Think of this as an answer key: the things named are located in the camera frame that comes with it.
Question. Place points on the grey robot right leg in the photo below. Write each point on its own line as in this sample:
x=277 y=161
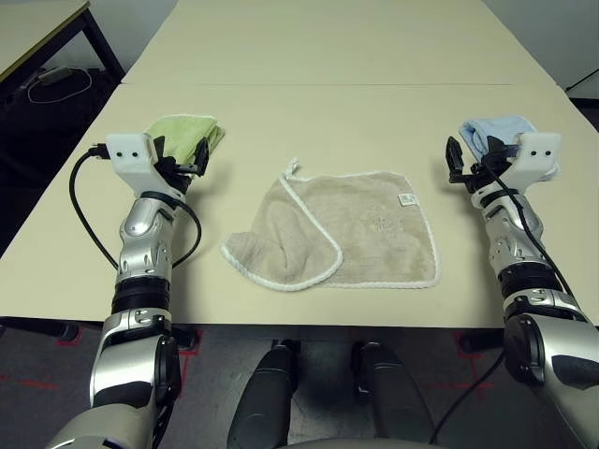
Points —
x=393 y=402

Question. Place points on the grey robot left leg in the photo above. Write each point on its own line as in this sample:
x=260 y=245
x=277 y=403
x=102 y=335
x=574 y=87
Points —
x=262 y=402

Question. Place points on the side table with black frame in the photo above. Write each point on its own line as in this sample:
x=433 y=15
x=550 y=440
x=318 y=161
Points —
x=42 y=33

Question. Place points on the grey robot leg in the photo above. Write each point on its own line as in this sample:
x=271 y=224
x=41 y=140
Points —
x=393 y=402
x=262 y=402

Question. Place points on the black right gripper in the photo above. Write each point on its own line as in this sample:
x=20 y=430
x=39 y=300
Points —
x=486 y=173

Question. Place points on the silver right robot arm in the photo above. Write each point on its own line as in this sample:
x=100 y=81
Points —
x=510 y=243

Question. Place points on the blue folded towel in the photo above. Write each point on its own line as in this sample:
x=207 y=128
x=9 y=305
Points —
x=496 y=126

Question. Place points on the green folded towel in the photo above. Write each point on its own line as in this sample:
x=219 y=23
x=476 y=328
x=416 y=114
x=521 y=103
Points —
x=182 y=133

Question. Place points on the beige towel with white trim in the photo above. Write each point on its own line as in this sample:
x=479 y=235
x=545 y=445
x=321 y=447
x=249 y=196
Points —
x=365 y=243

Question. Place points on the white power adapter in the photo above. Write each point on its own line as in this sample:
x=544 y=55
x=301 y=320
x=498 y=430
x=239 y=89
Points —
x=54 y=76

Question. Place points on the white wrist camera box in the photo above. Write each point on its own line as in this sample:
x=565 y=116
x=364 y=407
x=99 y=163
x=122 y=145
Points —
x=538 y=154
x=131 y=154

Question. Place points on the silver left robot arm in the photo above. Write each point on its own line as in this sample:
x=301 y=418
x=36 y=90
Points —
x=140 y=243

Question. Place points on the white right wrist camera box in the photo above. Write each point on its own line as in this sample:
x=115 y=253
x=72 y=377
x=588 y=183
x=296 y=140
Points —
x=538 y=154

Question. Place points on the black stand leg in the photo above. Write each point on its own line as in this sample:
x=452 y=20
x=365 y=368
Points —
x=582 y=79

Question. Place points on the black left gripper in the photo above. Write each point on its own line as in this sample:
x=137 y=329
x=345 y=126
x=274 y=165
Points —
x=180 y=170

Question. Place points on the black table base bar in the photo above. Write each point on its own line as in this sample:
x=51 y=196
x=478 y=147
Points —
x=42 y=327
x=482 y=341

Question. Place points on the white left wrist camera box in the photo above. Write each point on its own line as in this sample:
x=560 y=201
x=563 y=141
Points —
x=131 y=154

